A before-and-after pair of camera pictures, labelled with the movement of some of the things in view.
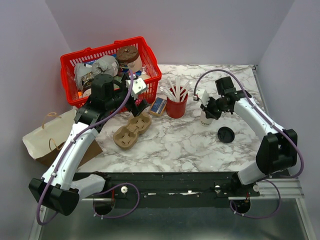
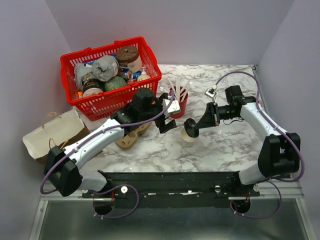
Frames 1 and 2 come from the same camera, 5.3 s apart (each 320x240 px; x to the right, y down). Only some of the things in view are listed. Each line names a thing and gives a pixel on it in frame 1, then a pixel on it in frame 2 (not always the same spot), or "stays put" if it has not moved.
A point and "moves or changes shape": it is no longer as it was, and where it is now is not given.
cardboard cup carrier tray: [125, 137] stays put
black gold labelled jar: [86, 84] stays put
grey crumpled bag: [106, 64] stays put
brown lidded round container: [129, 54] stays put
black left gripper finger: [134, 109] to [160, 123]
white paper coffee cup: [204, 120] moves or changes shape
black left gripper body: [119, 97] to [154, 111]
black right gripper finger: [208, 112] to [204, 122]
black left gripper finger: [141, 105] to [170, 125]
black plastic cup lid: [226, 134] to [189, 124]
